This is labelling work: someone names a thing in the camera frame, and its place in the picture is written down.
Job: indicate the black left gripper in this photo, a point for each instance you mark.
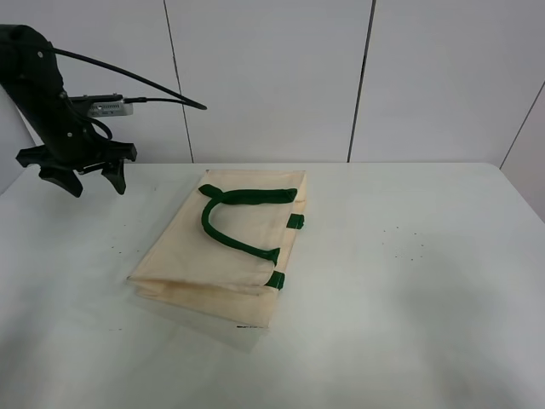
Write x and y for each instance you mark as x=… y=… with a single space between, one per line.
x=72 y=140

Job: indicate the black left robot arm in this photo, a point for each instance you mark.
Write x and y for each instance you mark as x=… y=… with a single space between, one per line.
x=29 y=67

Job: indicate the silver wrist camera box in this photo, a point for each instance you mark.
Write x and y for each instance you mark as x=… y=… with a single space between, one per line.
x=102 y=106

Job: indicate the white linen bag green handles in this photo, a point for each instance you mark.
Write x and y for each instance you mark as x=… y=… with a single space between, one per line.
x=226 y=250

